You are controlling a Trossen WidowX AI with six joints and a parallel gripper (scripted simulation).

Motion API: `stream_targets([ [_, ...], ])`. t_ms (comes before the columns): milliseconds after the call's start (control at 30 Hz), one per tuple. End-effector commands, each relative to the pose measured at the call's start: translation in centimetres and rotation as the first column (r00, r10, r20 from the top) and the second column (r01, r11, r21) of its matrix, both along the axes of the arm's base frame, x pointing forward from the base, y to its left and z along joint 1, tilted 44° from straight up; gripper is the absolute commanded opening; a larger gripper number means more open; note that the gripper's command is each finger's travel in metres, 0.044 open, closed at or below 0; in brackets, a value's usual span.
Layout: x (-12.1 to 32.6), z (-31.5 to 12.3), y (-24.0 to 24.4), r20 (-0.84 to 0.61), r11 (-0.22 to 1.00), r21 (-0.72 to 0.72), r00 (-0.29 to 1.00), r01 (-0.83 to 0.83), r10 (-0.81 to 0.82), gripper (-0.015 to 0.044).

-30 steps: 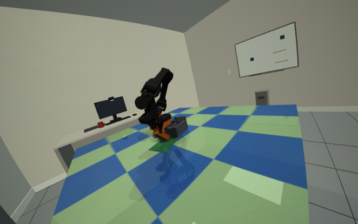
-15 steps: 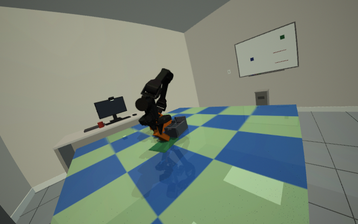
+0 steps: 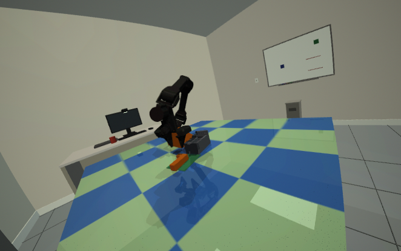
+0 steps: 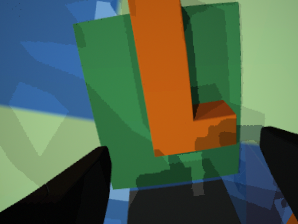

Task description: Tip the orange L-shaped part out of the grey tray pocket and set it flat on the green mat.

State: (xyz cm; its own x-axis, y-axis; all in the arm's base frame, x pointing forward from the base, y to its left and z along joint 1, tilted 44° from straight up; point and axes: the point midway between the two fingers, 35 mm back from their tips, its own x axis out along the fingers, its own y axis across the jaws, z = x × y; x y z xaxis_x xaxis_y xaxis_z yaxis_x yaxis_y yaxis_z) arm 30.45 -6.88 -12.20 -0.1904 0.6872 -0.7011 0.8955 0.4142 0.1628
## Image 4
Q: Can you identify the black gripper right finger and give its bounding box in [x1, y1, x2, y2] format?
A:
[259, 127, 298, 220]

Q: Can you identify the orange l-shaped part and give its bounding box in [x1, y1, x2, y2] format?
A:
[128, 0, 237, 157]

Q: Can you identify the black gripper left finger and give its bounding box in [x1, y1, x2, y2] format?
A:
[0, 147, 112, 224]

